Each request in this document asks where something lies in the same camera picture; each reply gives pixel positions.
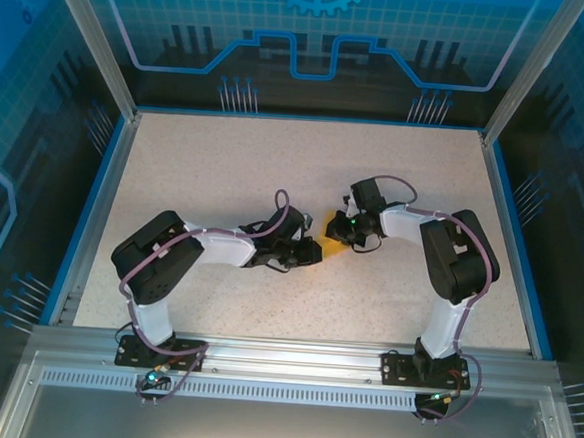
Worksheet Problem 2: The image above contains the aluminium corner post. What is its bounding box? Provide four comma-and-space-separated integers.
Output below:
478, 0, 584, 156
33, 0, 151, 125

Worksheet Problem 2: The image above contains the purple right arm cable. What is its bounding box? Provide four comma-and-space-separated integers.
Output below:
350, 172, 507, 428

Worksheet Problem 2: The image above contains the blue table edge frame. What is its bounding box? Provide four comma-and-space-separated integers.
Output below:
37, 95, 571, 363

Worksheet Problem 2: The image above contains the thin black gripper wire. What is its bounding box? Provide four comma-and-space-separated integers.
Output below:
352, 234, 384, 255
247, 259, 291, 275

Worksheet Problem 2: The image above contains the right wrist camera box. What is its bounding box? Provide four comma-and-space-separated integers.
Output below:
341, 176, 390, 216

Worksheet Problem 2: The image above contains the yellow paper sheet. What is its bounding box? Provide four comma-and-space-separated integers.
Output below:
318, 208, 353, 259

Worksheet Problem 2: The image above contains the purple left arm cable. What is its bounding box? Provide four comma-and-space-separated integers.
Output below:
111, 177, 293, 414

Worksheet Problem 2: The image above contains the cable connector with green light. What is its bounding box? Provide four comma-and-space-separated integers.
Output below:
140, 362, 172, 388
426, 388, 462, 407

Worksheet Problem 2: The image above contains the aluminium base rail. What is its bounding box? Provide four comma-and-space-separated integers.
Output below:
28, 316, 562, 402

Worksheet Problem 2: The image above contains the sheet metal panel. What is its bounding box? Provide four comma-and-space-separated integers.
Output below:
0, 346, 584, 438

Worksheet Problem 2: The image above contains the aluminium side rail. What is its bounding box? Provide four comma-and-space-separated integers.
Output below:
47, 107, 143, 332
466, 139, 554, 357

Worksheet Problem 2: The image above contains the thin black left gripper wire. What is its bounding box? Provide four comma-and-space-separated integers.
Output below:
247, 259, 291, 275

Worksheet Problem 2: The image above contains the slotted metal cable strip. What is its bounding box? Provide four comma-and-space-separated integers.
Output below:
38, 367, 424, 415

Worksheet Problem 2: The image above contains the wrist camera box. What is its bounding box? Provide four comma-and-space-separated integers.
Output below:
341, 176, 390, 216
264, 203, 317, 243

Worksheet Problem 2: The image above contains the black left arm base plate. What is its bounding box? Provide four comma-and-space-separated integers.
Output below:
113, 333, 208, 373

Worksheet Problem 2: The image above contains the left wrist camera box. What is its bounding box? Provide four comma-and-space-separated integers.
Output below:
264, 203, 317, 243

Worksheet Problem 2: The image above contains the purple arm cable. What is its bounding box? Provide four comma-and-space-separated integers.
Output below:
111, 177, 293, 414
350, 172, 507, 428

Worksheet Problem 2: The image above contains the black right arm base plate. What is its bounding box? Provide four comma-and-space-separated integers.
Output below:
379, 349, 474, 393

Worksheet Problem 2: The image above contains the thin black right gripper wire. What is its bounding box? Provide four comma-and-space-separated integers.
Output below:
352, 234, 384, 255

